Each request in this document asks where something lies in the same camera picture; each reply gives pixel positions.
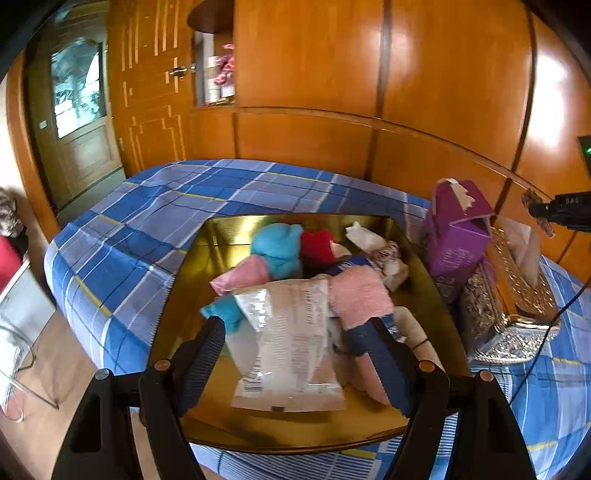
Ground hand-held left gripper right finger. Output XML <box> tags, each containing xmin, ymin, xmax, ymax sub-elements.
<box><xmin>362</xmin><ymin>318</ymin><xmax>539</xmax><ymax>480</ymax></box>

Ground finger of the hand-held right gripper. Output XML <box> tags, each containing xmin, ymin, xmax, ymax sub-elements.
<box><xmin>527</xmin><ymin>198</ymin><xmax>560</xmax><ymax>226</ymax></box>

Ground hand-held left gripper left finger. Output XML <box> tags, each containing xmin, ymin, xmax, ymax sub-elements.
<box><xmin>51</xmin><ymin>316</ymin><xmax>227</xmax><ymax>480</ymax></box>

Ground brown scrunchie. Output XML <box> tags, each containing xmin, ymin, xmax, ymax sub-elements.
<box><xmin>521</xmin><ymin>188</ymin><xmax>556</xmax><ymax>238</ymax></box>

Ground cream cloth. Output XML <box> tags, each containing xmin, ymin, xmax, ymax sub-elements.
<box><xmin>392</xmin><ymin>306</ymin><xmax>445</xmax><ymax>372</ymax></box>

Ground pink towel navy band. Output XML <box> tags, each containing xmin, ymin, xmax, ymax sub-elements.
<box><xmin>327</xmin><ymin>265</ymin><xmax>397</xmax><ymax>408</ymax></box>

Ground white plastic packet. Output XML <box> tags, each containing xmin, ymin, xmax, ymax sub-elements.
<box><xmin>225</xmin><ymin>278</ymin><xmax>348</xmax><ymax>412</ymax></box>

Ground blue tissue pack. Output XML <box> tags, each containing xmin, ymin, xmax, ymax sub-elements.
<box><xmin>323</xmin><ymin>255</ymin><xmax>376</xmax><ymax>278</ymax></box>

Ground gold tray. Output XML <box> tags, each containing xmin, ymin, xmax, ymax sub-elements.
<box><xmin>148</xmin><ymin>213</ymin><xmax>472</xmax><ymax>455</ymax></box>

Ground cream cloth pouch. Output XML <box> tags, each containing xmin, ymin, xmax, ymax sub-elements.
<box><xmin>344</xmin><ymin>222</ymin><xmax>389</xmax><ymax>254</ymax></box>

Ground white tissue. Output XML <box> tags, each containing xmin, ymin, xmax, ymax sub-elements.
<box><xmin>500</xmin><ymin>216</ymin><xmax>542</xmax><ymax>288</ymax></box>

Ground purple paper carton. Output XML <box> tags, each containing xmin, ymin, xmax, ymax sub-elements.
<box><xmin>421</xmin><ymin>178</ymin><xmax>496</xmax><ymax>304</ymax></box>

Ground embossed metallic tissue box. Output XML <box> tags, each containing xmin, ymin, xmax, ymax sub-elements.
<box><xmin>461</xmin><ymin>226</ymin><xmax>563</xmax><ymax>366</ymax></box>

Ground blue plaid bedsheet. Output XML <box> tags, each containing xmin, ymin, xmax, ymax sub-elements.
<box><xmin>44</xmin><ymin>159</ymin><xmax>591</xmax><ymax>480</ymax></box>

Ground wooden wardrobe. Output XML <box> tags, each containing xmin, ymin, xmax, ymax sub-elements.
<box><xmin>187</xmin><ymin>0</ymin><xmax>591</xmax><ymax>268</ymax></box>

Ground red cloth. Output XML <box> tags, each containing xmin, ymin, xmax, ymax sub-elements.
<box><xmin>0</xmin><ymin>235</ymin><xmax>25</xmax><ymax>292</ymax></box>

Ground patterned grey cloth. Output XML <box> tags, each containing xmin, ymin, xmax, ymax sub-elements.
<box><xmin>0</xmin><ymin>187</ymin><xmax>25</xmax><ymax>239</ymax></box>

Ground wooden door with inlay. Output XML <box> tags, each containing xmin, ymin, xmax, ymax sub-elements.
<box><xmin>106</xmin><ymin>0</ymin><xmax>197</xmax><ymax>177</ymax></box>

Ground white jars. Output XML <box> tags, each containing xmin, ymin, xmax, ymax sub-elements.
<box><xmin>205</xmin><ymin>54</ymin><xmax>234</xmax><ymax>104</ymax></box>

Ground glass panel door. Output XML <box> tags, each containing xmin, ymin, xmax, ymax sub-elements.
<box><xmin>25</xmin><ymin>18</ymin><xmax>126</xmax><ymax>213</ymax></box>

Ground pink artificial flowers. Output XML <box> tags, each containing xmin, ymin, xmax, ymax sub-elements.
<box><xmin>213</xmin><ymin>43</ymin><xmax>236</xmax><ymax>87</ymax></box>

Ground black cable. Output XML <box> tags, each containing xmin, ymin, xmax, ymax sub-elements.
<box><xmin>508</xmin><ymin>281</ymin><xmax>591</xmax><ymax>403</ymax></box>

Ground wire clothes hanger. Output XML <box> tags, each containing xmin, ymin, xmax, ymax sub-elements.
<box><xmin>0</xmin><ymin>323</ymin><xmax>61</xmax><ymax>423</ymax></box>

